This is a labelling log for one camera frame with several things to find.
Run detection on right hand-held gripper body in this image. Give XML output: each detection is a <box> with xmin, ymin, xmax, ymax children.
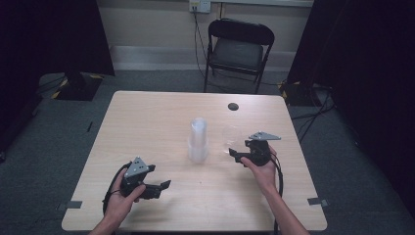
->
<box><xmin>244</xmin><ymin>131</ymin><xmax>282</xmax><ymax>167</ymax></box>

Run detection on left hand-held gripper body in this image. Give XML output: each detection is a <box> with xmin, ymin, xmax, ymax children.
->
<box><xmin>120</xmin><ymin>156</ymin><xmax>162</xmax><ymax>201</ymax></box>

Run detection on transparent disposable cup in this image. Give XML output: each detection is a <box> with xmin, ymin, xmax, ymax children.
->
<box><xmin>221</xmin><ymin>124</ymin><xmax>247</xmax><ymax>155</ymax></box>

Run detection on stack of clear plastic cups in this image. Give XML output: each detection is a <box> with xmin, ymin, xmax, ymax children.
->
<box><xmin>187</xmin><ymin>117</ymin><xmax>209</xmax><ymax>164</ymax></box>

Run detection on person's right hand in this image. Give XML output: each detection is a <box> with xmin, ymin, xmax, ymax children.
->
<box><xmin>240</xmin><ymin>145</ymin><xmax>279</xmax><ymax>197</ymax></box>

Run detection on person's left hand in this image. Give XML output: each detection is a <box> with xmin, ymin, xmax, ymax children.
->
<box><xmin>103</xmin><ymin>169</ymin><xmax>147</xmax><ymax>226</ymax></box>

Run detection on black stand base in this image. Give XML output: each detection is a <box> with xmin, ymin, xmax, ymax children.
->
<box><xmin>279</xmin><ymin>79</ymin><xmax>316</xmax><ymax>108</ymax></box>
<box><xmin>50</xmin><ymin>71</ymin><xmax>105</xmax><ymax>102</ymax></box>

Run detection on grey tape strip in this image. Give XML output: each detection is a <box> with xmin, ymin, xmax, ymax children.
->
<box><xmin>56</xmin><ymin>200</ymin><xmax>83</xmax><ymax>212</ymax></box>
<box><xmin>306</xmin><ymin>197</ymin><xmax>329</xmax><ymax>208</ymax></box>

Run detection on black folding chair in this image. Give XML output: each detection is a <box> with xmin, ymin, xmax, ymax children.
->
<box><xmin>203</xmin><ymin>18</ymin><xmax>276</xmax><ymax>95</ymax></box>

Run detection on dark curtain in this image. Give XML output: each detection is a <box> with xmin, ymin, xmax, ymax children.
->
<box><xmin>0</xmin><ymin>0</ymin><xmax>115</xmax><ymax>145</ymax></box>
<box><xmin>286</xmin><ymin>0</ymin><xmax>415</xmax><ymax>210</ymax></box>

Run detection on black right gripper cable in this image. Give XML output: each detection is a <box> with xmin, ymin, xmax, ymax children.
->
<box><xmin>269</xmin><ymin>152</ymin><xmax>285</xmax><ymax>235</ymax></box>

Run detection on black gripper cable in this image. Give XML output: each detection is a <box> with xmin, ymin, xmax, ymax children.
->
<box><xmin>102</xmin><ymin>162</ymin><xmax>132</xmax><ymax>216</ymax></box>
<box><xmin>269</xmin><ymin>152</ymin><xmax>285</xmax><ymax>235</ymax></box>

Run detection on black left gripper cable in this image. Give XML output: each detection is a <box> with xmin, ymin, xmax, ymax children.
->
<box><xmin>102</xmin><ymin>162</ymin><xmax>132</xmax><ymax>216</ymax></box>

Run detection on black floor cables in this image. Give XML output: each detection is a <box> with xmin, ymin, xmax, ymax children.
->
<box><xmin>289</xmin><ymin>83</ymin><xmax>338</xmax><ymax>145</ymax></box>

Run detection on black wall socket cable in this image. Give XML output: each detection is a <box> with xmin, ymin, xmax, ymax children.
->
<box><xmin>193</xmin><ymin>11</ymin><xmax>209</xmax><ymax>79</ymax></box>

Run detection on white wall socket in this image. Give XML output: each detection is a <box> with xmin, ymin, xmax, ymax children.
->
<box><xmin>188</xmin><ymin>0</ymin><xmax>212</xmax><ymax>15</ymax></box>

